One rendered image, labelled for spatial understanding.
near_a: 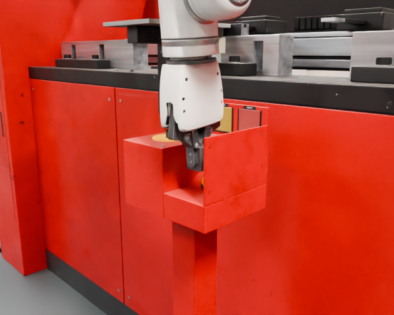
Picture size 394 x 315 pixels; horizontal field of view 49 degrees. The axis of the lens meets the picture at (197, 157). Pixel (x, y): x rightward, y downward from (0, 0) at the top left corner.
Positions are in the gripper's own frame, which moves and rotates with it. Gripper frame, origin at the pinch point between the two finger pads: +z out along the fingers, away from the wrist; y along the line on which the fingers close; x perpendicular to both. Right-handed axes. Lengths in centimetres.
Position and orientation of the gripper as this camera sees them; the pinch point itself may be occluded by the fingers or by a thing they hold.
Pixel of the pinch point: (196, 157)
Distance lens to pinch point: 68.4
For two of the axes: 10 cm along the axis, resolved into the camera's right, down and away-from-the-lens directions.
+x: 7.2, 1.7, -6.7
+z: 0.6, 9.5, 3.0
